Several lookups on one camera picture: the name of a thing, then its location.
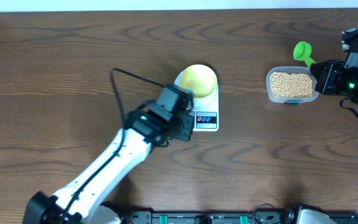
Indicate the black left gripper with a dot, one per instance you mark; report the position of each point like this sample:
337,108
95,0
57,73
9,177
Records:
186,120

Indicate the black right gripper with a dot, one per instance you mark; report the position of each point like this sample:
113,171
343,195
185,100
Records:
325,83

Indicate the green plastic scoop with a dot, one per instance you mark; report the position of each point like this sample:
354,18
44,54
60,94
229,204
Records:
302,52

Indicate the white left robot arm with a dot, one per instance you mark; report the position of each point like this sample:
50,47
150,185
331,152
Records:
150,125

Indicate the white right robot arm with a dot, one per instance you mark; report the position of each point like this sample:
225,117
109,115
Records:
353,99

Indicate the white digital kitchen scale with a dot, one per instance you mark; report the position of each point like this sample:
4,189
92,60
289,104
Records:
206,110

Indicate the yellow plastic bowl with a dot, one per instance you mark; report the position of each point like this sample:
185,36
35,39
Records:
199,78

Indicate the clear container of soybeans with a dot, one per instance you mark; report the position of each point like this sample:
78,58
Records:
291,85

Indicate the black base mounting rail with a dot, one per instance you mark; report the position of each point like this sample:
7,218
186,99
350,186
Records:
264,213

